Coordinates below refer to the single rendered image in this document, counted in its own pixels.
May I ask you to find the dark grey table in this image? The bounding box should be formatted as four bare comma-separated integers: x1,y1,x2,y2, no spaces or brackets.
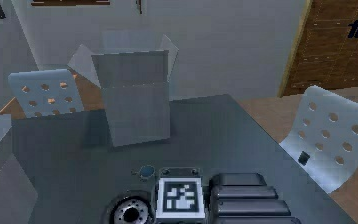
10,93,356,224

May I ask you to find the black door handle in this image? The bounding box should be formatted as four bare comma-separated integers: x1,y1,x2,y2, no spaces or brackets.
347,19,358,39

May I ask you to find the brown wooden door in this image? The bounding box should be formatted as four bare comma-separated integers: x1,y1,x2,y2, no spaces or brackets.
277,0,358,98

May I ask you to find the white perforated chair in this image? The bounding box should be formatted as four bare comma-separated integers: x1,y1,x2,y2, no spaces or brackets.
7,68,85,119
278,85,358,194

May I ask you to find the grey open cardboard box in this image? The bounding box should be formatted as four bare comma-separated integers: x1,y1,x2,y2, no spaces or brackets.
67,30,180,148

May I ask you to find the small black object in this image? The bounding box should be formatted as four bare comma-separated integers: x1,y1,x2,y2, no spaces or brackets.
297,150,311,167

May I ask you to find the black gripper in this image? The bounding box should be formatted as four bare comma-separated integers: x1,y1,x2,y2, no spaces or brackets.
104,190,156,224

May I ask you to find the blue metal watch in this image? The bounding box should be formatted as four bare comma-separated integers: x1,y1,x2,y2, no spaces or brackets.
131,164,157,181

